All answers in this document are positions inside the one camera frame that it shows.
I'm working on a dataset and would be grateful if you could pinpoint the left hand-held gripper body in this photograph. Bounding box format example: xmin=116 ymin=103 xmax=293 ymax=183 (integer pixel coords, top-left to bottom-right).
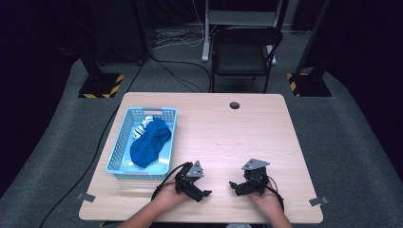
xmin=174 ymin=160 xmax=205 ymax=194

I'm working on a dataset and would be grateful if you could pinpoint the light blue plastic basket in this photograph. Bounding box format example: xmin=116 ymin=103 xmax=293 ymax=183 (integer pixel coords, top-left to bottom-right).
xmin=105 ymin=106 xmax=178 ymax=181

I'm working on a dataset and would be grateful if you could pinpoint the blue cloth garment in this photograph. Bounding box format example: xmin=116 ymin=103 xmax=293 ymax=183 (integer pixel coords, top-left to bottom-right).
xmin=129 ymin=118 xmax=173 ymax=169

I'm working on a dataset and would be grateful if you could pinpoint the left hand-held gripper cable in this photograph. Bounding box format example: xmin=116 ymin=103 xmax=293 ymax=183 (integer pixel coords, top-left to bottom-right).
xmin=151 ymin=161 xmax=194 ymax=201

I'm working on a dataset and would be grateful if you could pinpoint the black stand with striped base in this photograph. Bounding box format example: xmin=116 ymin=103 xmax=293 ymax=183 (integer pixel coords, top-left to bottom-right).
xmin=286 ymin=0 xmax=333 ymax=98
xmin=78 ymin=0 xmax=125 ymax=99

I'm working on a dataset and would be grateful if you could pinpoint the white striped sock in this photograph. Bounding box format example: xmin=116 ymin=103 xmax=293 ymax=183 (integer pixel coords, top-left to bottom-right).
xmin=132 ymin=115 xmax=155 ymax=141

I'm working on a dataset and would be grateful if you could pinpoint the grey tape piece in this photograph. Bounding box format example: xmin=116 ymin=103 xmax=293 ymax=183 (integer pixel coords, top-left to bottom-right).
xmin=309 ymin=196 xmax=330 ymax=207
xmin=76 ymin=192 xmax=97 ymax=203

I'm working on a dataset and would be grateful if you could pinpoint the looping black floor cable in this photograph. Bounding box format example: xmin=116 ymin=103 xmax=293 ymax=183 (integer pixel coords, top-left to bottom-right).
xmin=149 ymin=54 xmax=213 ymax=93

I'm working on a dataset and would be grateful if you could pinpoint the person's right hand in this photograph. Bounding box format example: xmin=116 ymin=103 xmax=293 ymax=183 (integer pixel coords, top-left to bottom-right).
xmin=248 ymin=181 xmax=281 ymax=212

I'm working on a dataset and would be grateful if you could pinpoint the long black floor cable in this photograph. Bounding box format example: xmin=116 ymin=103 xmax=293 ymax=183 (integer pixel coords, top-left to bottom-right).
xmin=38 ymin=61 xmax=146 ymax=228

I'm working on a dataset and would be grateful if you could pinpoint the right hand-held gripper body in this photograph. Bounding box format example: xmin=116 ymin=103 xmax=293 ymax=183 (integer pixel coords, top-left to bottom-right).
xmin=241 ymin=158 xmax=271 ymax=191

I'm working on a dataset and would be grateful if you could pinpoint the person's left hand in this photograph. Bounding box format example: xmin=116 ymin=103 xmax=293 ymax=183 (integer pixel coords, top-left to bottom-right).
xmin=155 ymin=181 xmax=191 ymax=207

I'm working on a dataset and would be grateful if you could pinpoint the right hand-held gripper cable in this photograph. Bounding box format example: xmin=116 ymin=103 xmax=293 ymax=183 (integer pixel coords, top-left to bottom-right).
xmin=265 ymin=176 xmax=285 ymax=214

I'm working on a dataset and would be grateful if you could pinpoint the black folding chair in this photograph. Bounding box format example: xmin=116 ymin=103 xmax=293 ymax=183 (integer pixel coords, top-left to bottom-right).
xmin=210 ymin=26 xmax=284 ymax=94

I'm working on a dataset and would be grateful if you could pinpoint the bundle of floor cables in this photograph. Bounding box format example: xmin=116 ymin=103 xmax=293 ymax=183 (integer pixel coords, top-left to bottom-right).
xmin=151 ymin=0 xmax=210 ymax=50

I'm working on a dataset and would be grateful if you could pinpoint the hand-held gripper cable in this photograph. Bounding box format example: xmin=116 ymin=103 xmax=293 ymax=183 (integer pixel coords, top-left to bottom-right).
xmin=151 ymin=161 xmax=194 ymax=201
xmin=265 ymin=176 xmax=285 ymax=214

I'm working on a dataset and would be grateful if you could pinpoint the white metal stand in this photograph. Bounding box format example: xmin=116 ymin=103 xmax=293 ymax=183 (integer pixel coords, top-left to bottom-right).
xmin=201 ymin=0 xmax=284 ymax=67

